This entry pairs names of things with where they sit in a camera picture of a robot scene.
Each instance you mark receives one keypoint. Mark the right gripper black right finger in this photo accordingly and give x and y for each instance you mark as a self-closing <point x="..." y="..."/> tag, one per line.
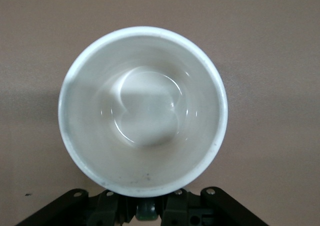
<point x="220" y="211"/>

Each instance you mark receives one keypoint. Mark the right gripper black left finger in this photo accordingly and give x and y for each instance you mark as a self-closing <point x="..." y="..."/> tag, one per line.
<point x="75" y="211"/>

